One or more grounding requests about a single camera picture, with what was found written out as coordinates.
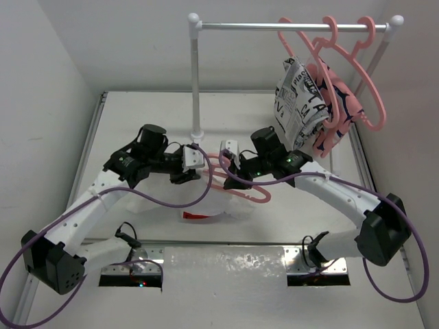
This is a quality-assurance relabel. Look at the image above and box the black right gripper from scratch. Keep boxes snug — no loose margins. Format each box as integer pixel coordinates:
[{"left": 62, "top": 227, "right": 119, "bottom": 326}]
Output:
[{"left": 223, "top": 151, "right": 271, "bottom": 190}]

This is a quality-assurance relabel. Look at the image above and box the white t shirt red print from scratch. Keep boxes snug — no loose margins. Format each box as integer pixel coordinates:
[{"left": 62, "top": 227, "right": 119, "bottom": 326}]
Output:
[{"left": 126, "top": 173, "right": 256, "bottom": 222}]

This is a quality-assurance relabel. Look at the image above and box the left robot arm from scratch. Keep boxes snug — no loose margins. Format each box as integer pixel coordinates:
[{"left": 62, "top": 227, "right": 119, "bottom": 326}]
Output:
[{"left": 21, "top": 124, "right": 208, "bottom": 295}]

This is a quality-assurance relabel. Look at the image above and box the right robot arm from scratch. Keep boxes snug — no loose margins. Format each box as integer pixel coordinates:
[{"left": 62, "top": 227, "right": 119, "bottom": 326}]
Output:
[{"left": 219, "top": 126, "right": 412, "bottom": 268}]

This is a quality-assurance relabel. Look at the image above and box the newspaper print shirt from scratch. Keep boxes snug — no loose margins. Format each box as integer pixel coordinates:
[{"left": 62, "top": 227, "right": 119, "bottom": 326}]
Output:
[{"left": 274, "top": 56, "right": 329, "bottom": 149}]

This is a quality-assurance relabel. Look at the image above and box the pink patterned shirt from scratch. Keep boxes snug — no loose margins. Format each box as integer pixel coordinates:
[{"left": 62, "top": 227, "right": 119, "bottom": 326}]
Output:
[{"left": 306, "top": 64, "right": 364, "bottom": 158}]

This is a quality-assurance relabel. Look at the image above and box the empty pink hanger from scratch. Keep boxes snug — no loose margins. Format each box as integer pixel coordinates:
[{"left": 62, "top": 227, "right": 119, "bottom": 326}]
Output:
[{"left": 333, "top": 16, "right": 387, "bottom": 132}]

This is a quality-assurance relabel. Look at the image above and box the pink hanger with newspaper shirt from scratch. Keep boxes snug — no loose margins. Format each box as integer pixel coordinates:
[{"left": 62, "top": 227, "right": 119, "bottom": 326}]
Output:
[{"left": 276, "top": 17, "right": 340, "bottom": 130}]

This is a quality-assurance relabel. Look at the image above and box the white clothes rack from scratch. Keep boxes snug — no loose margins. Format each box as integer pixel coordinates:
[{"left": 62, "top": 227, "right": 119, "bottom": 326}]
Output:
[{"left": 187, "top": 13, "right": 404, "bottom": 143}]

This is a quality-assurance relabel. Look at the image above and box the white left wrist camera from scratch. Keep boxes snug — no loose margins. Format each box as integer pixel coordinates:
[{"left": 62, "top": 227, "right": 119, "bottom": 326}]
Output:
[{"left": 182, "top": 146, "right": 205, "bottom": 173}]

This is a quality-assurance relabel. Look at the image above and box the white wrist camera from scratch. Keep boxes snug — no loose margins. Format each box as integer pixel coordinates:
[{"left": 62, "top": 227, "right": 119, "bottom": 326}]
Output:
[
  {"left": 219, "top": 139, "right": 239, "bottom": 160},
  {"left": 182, "top": 146, "right": 205, "bottom": 173}
]

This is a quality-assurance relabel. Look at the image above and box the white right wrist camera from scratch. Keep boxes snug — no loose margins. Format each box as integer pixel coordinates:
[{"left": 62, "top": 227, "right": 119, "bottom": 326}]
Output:
[{"left": 219, "top": 139, "right": 239, "bottom": 160}]

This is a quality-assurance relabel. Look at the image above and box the metal base plate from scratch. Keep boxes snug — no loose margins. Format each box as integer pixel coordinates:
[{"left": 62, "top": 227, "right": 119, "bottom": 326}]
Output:
[{"left": 100, "top": 244, "right": 348, "bottom": 287}]

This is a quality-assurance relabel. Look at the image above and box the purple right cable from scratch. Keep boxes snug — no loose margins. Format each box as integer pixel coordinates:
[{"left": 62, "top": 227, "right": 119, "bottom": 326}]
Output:
[{"left": 218, "top": 150, "right": 430, "bottom": 304}]

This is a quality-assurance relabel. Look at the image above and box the purple cable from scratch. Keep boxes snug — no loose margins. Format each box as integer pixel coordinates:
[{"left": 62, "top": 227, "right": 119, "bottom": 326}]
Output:
[
  {"left": 0, "top": 143, "right": 211, "bottom": 326},
  {"left": 218, "top": 150, "right": 430, "bottom": 304}
]

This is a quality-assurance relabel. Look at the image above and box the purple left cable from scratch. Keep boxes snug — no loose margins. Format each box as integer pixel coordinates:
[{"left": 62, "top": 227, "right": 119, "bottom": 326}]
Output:
[{"left": 0, "top": 143, "right": 211, "bottom": 326}]

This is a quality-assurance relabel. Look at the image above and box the aluminium table edge rail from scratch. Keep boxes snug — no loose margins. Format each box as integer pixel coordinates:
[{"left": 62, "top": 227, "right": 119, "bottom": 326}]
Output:
[{"left": 12, "top": 91, "right": 108, "bottom": 326}]

